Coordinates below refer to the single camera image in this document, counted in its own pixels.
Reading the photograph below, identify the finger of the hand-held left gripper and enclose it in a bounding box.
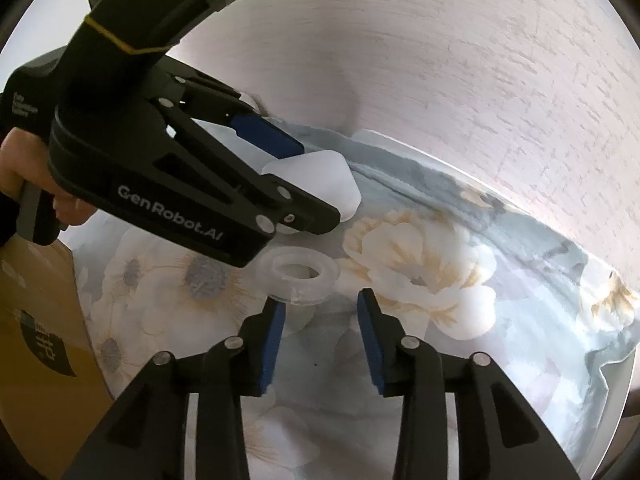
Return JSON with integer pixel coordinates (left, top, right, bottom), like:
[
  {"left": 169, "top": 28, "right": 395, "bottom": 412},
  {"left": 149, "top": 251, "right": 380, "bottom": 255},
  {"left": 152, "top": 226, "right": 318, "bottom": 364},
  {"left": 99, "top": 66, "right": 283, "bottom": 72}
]
[
  {"left": 159, "top": 104, "right": 342, "bottom": 236},
  {"left": 150, "top": 56, "right": 307, "bottom": 160}
]

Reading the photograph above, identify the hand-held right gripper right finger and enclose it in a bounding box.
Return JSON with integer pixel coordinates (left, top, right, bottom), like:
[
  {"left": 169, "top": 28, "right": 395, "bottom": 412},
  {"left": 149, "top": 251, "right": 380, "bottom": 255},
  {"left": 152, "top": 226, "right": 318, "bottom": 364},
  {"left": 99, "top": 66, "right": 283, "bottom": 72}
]
[{"left": 356, "top": 289, "right": 581, "bottom": 480}]

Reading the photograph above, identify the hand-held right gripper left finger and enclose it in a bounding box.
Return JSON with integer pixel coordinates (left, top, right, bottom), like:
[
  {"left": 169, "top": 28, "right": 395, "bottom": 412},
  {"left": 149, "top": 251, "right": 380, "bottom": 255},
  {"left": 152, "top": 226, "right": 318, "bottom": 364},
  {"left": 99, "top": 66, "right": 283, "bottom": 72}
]
[{"left": 62, "top": 297, "right": 287, "bottom": 480}]

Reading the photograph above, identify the white square compact case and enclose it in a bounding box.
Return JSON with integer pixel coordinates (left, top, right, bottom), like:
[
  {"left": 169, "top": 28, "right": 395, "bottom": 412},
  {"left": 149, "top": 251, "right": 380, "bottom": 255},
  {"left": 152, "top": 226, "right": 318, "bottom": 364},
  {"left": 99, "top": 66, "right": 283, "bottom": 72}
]
[{"left": 260, "top": 151, "right": 362, "bottom": 236}]

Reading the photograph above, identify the clear tape roll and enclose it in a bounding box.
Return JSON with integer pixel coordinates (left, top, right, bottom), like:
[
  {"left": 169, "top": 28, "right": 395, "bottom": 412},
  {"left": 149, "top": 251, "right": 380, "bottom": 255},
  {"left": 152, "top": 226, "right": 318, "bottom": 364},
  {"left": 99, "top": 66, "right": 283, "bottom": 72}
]
[{"left": 257, "top": 249, "right": 342, "bottom": 306}]

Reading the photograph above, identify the cardboard box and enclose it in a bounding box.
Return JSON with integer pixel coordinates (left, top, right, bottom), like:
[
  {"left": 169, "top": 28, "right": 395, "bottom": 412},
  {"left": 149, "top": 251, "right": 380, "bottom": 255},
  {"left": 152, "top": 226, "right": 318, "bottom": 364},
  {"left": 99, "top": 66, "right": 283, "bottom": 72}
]
[{"left": 0, "top": 237, "right": 116, "bottom": 480}]

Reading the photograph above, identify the person's left hand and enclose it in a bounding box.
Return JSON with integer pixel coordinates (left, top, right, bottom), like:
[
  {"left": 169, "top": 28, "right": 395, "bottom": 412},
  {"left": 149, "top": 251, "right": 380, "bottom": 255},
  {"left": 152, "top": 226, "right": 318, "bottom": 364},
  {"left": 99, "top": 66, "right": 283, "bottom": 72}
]
[{"left": 0, "top": 126, "right": 96, "bottom": 229}]

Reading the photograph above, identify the floral blue tablecloth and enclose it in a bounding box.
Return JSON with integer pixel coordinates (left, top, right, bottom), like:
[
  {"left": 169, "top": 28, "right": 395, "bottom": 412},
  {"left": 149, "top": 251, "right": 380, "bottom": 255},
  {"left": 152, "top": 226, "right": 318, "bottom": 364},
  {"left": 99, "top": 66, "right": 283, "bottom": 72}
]
[{"left": 65, "top": 117, "right": 640, "bottom": 480}]

